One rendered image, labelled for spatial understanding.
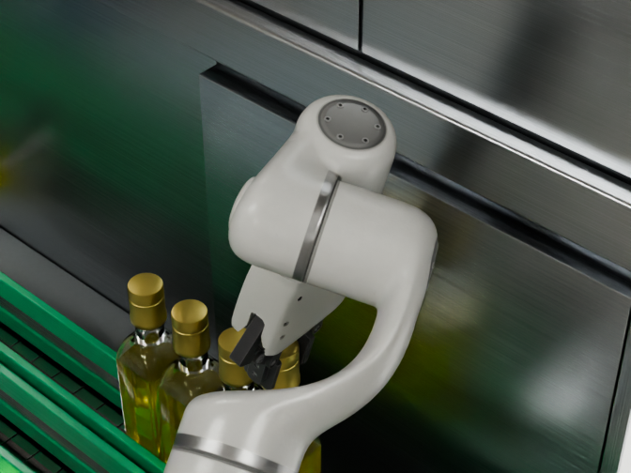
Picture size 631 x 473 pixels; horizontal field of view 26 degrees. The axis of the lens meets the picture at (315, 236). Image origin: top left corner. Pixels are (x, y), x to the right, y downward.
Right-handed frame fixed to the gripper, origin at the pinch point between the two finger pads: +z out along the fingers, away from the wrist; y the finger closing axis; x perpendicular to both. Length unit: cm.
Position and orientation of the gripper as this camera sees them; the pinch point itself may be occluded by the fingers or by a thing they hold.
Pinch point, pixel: (279, 353)
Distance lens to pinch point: 118.8
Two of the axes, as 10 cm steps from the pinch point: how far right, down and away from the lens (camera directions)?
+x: 7.3, 6.0, -3.2
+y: -6.6, 4.8, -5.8
